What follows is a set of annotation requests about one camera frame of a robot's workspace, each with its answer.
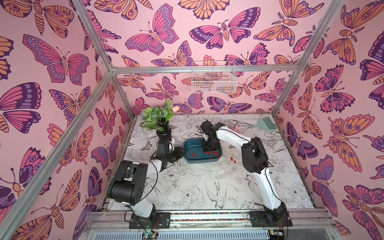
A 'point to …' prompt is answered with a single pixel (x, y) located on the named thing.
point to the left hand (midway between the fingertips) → (187, 150)
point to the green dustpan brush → (266, 123)
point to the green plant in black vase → (156, 118)
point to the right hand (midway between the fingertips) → (202, 151)
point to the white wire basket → (214, 77)
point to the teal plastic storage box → (193, 152)
